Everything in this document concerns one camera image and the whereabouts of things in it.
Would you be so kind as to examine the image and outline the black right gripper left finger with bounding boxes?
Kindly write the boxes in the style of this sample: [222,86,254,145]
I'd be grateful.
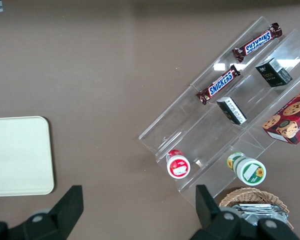
[0,184,85,240]

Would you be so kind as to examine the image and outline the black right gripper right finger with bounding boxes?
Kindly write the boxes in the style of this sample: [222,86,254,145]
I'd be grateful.
[187,184,300,240]

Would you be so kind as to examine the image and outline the light wicker basket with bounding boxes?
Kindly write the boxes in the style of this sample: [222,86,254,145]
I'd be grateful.
[218,187,295,231]

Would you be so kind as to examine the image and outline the cream plastic serving tray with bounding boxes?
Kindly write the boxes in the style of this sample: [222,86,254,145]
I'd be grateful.
[0,115,55,198]

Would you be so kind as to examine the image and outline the foil wrapped package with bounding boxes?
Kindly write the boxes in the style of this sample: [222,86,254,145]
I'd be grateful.
[228,203,291,227]

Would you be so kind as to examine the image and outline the red lid small jar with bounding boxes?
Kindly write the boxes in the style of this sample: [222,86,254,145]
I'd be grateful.
[164,148,191,179]

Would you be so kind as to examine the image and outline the green white lid jar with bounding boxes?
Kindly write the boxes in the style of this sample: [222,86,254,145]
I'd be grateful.
[226,151,267,186]

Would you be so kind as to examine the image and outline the clear acrylic stepped shelf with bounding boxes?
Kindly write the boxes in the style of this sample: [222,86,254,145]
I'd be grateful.
[138,16,300,208]

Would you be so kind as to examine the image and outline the small black carton box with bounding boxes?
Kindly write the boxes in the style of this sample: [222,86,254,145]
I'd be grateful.
[254,57,294,88]
[216,96,248,125]

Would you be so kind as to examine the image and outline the red plaid cookie box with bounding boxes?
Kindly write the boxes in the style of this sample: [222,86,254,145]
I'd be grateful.
[261,84,300,145]

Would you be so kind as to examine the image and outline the Snickers chocolate bar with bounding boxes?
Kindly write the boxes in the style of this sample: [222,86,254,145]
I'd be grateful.
[231,22,284,64]
[195,64,241,106]

